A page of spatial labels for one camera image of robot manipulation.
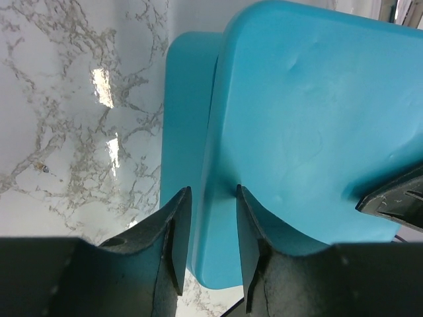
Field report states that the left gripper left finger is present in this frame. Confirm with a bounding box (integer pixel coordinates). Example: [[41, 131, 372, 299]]
[[1, 187, 192, 316]]

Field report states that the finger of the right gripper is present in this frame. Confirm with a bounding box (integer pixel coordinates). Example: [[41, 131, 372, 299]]
[[356, 174, 422, 230]]

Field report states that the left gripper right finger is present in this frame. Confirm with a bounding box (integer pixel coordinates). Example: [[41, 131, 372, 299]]
[[237, 186, 422, 316]]

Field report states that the teal tin lid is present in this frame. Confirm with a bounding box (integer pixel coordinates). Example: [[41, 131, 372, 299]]
[[190, 1, 422, 289]]

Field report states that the teal tin box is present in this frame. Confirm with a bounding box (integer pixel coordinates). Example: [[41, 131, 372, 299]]
[[159, 31, 225, 212]]

